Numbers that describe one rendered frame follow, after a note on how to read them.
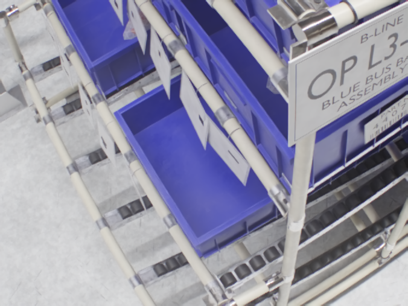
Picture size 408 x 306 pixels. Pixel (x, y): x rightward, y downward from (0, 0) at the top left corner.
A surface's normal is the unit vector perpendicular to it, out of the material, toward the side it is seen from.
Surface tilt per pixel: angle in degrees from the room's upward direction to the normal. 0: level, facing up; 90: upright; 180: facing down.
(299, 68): 90
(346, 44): 90
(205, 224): 3
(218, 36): 4
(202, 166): 3
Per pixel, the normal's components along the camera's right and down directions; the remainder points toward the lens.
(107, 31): -0.09, -0.41
